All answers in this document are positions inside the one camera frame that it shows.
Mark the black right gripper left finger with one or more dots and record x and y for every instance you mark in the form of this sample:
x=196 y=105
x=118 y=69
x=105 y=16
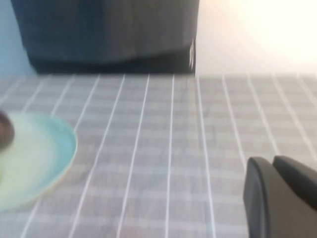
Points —
x=267 y=203

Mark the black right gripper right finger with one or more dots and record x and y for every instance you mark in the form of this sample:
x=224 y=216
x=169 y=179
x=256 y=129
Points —
x=299 y=178

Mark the grey checked tablecloth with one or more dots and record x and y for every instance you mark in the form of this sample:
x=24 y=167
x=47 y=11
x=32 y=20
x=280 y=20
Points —
x=158 y=148

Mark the pale green round plate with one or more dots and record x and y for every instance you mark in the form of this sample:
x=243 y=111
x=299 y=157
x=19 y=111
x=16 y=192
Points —
x=42 y=158

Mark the dark purple fruit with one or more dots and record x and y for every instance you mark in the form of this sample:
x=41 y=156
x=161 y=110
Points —
x=6 y=131

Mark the grey apron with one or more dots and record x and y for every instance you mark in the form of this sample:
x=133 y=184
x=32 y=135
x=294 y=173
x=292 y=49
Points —
x=99 y=24

